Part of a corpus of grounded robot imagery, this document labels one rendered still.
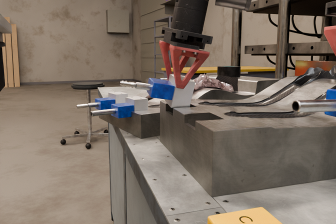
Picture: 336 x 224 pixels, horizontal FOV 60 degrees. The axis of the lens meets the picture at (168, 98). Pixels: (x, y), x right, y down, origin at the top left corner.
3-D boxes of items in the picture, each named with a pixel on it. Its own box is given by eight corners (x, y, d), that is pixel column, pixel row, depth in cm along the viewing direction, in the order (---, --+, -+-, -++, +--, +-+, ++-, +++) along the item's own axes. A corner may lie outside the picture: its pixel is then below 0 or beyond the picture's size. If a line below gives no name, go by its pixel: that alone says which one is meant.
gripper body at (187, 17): (191, 41, 58) (198, 3, 56) (211, 47, 49) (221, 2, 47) (160, 36, 56) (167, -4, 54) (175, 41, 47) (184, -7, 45)
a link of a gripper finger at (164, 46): (184, 81, 60) (193, 35, 58) (196, 90, 53) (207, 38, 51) (152, 76, 58) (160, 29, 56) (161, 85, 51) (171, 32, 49)
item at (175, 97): (118, 101, 50) (123, 70, 49) (116, 93, 55) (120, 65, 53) (189, 110, 54) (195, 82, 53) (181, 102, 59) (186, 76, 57)
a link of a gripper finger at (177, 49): (188, 84, 58) (198, 36, 55) (201, 93, 51) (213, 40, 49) (155, 79, 56) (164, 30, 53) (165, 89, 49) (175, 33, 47)
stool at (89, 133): (105, 131, 378) (103, 80, 368) (122, 144, 323) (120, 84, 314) (56, 137, 349) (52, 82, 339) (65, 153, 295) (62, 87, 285)
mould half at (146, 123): (141, 139, 65) (140, 89, 63) (98, 118, 86) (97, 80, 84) (280, 113, 92) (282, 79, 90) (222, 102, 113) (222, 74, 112)
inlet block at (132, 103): (95, 128, 63) (94, 103, 62) (88, 123, 67) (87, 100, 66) (148, 120, 70) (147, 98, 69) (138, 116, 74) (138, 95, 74)
